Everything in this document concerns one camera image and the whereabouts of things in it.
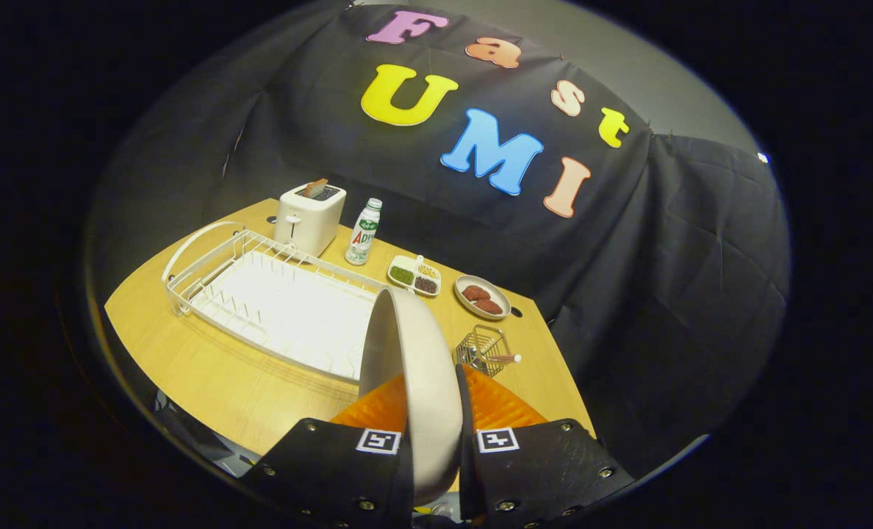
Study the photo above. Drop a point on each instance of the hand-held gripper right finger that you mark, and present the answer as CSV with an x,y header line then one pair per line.
x,y
539,470

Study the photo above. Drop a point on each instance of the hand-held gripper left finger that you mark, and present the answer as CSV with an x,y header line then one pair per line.
x,y
333,470

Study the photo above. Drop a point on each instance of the beige round plate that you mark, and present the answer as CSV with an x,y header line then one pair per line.
x,y
429,397

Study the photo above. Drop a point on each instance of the beige dish with patties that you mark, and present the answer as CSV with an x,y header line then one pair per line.
x,y
499,290

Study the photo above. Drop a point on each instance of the white divided dish with beans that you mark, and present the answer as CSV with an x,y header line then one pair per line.
x,y
414,275

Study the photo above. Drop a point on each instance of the red meat patty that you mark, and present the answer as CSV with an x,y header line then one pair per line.
x,y
489,306
475,293

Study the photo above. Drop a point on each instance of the white drink bottle green label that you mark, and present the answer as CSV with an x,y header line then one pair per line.
x,y
363,235

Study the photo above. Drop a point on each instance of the black backdrop cloth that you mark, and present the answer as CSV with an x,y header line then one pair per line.
x,y
664,257

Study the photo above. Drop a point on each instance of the white toaster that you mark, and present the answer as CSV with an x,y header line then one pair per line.
x,y
308,224

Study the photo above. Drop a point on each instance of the toast slice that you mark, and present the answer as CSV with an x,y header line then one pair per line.
x,y
315,187

